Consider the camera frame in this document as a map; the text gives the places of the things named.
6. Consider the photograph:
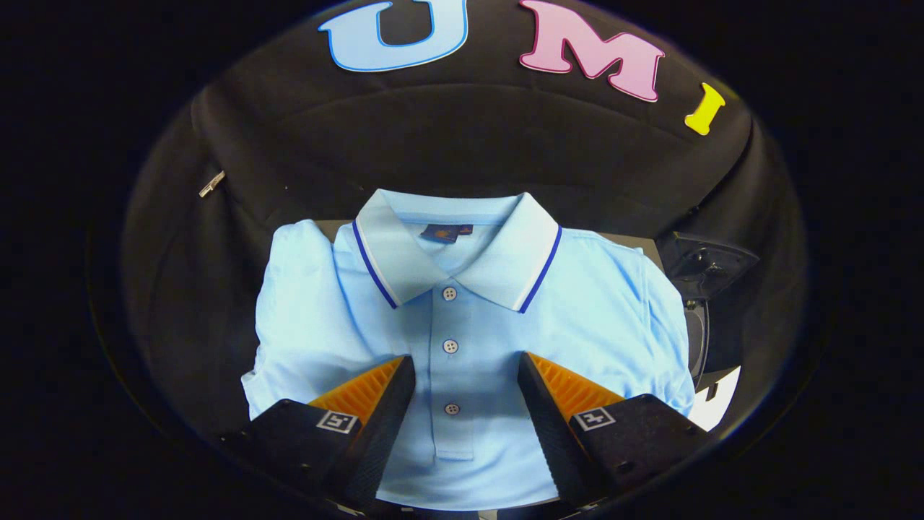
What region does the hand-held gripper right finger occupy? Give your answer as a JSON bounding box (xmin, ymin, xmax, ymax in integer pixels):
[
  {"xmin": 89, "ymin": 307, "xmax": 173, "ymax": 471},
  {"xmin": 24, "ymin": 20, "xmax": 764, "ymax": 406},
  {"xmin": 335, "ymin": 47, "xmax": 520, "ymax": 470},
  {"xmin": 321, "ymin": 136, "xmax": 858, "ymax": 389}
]
[{"xmin": 517, "ymin": 352, "xmax": 712, "ymax": 510}]

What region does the light blue polo shirt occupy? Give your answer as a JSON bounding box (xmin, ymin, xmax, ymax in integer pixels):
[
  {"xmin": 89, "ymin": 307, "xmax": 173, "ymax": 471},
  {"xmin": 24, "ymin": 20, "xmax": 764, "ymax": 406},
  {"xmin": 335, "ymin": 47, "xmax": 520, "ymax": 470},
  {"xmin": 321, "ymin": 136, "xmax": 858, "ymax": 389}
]
[{"xmin": 242, "ymin": 189, "xmax": 696, "ymax": 511}]

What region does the dark washing machine lid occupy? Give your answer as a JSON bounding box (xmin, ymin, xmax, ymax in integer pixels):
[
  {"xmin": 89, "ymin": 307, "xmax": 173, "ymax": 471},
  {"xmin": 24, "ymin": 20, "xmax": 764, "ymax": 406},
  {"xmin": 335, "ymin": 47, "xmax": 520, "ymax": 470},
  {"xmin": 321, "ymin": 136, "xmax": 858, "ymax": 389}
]
[{"xmin": 657, "ymin": 231, "xmax": 760, "ymax": 300}]

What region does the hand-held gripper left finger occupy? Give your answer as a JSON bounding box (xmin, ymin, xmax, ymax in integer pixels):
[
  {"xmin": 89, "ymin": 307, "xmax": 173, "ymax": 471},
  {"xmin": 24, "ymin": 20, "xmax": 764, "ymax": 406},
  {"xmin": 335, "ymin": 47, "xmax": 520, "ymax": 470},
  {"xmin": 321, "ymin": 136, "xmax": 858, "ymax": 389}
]
[{"xmin": 217, "ymin": 355, "xmax": 417, "ymax": 510}]

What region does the grey washing machine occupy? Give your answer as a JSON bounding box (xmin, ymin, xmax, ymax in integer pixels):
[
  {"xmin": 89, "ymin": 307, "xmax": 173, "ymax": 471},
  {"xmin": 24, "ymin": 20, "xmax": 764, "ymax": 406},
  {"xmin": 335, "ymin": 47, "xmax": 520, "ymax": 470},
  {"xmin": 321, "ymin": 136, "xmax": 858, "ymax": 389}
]
[{"xmin": 682, "ymin": 296, "xmax": 713, "ymax": 384}]

